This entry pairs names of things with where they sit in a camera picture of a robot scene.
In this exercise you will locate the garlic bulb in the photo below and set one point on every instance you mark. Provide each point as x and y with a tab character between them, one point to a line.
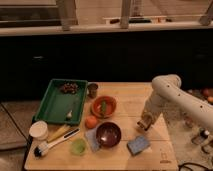
69	115

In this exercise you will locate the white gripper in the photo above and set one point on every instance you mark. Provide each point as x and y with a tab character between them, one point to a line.
149	118

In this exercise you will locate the orange fruit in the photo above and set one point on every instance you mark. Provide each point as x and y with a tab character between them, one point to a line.
91	122

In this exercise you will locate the grey blue cloth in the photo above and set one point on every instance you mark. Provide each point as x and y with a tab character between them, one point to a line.
91	138

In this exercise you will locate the dark red bowl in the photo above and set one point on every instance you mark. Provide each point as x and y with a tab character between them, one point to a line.
108	134

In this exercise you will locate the blue sponge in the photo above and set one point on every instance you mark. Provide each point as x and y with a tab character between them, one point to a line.
137	145

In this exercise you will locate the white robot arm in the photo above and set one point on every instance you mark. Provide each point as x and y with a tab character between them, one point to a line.
168	88

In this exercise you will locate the yellow wooden utensil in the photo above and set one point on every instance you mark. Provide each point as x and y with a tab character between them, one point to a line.
59	132

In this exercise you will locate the orange bowl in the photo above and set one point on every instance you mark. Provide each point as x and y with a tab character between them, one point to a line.
111	106

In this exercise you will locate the small green cup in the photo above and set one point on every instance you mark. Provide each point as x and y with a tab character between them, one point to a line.
78	146

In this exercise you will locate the white round container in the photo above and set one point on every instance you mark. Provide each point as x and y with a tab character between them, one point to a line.
39	130

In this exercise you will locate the green plastic tray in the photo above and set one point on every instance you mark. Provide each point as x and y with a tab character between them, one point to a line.
55	105

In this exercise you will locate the dark grapes bunch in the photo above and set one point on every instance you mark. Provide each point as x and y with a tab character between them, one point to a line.
69	88

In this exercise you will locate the small metal cup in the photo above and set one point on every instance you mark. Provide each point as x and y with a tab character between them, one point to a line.
92	90

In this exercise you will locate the green vegetable in bowl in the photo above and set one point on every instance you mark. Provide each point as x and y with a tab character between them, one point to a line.
103	108

